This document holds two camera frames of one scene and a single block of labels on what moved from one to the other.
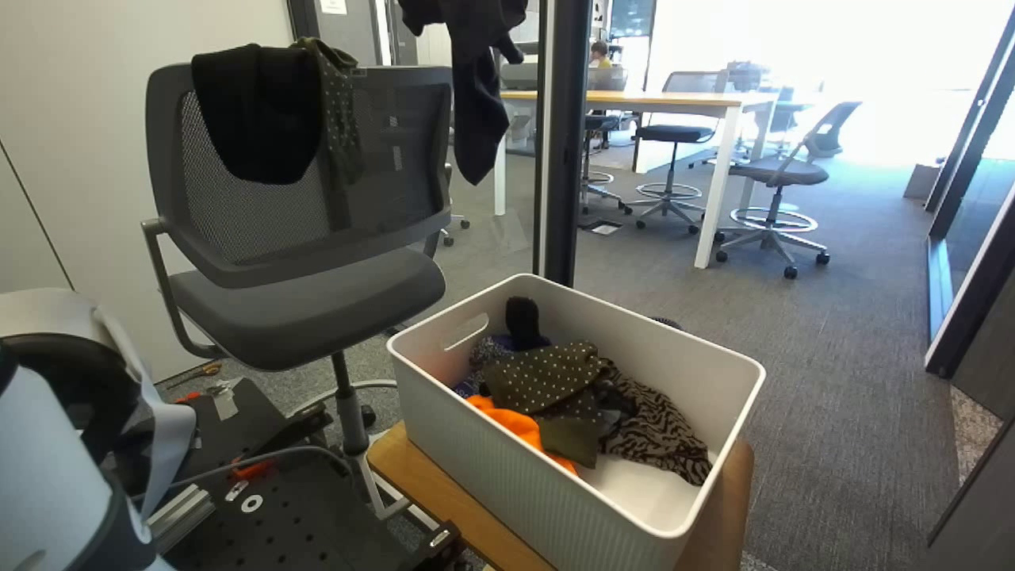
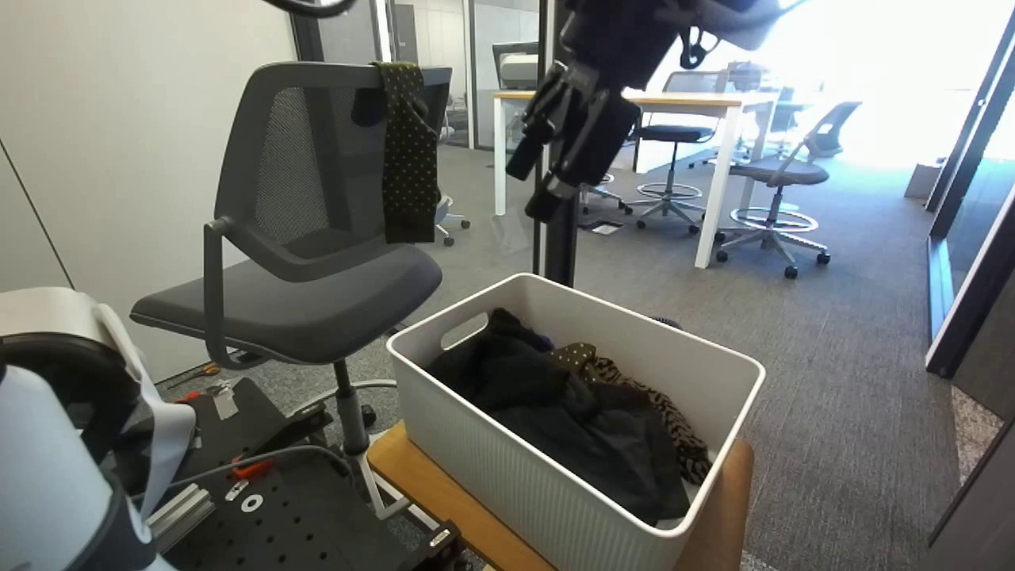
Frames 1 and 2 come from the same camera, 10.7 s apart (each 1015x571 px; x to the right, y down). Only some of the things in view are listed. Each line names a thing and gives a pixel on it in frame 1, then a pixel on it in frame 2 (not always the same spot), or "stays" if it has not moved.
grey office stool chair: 802,166 stays
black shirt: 260,109 to 521,373
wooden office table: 692,104 stays
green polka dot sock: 336,104 to 407,153
